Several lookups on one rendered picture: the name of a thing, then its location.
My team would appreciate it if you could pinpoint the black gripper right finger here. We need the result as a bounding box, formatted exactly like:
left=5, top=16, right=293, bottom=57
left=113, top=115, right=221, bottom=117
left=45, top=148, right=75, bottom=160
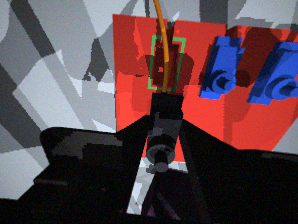
left=179, top=119, right=298, bottom=224

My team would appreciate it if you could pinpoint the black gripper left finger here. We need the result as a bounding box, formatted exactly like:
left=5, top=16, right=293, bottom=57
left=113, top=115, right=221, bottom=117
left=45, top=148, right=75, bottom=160
left=40, top=115, right=150, bottom=213

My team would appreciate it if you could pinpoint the red flat deck plate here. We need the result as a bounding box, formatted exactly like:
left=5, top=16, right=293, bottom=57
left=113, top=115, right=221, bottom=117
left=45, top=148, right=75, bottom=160
left=112, top=13, right=298, bottom=151

